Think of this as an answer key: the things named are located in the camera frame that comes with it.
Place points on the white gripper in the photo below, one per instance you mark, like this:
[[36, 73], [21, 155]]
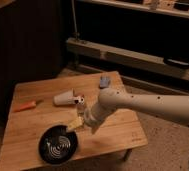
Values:
[[93, 117]]

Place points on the black ceramic bowl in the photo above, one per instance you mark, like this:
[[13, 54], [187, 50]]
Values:
[[56, 145]]

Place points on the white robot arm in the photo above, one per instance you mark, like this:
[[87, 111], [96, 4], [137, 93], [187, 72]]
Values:
[[174, 108]]

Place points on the clear plastic bottle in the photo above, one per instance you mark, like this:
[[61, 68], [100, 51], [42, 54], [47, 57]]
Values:
[[81, 106]]

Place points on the small red white toy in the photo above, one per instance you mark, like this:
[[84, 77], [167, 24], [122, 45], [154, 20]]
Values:
[[79, 99]]

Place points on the white paper cup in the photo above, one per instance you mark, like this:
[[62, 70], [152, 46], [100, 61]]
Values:
[[65, 98]]

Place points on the wooden table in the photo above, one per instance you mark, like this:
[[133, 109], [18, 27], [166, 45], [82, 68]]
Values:
[[19, 150]]

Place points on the orange carrot toy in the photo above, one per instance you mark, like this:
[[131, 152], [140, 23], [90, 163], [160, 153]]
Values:
[[27, 106]]

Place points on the vertical metal pole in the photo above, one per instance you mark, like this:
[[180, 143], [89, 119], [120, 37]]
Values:
[[76, 33]]

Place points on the wooden shelf with items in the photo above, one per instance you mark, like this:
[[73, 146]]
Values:
[[177, 8]]

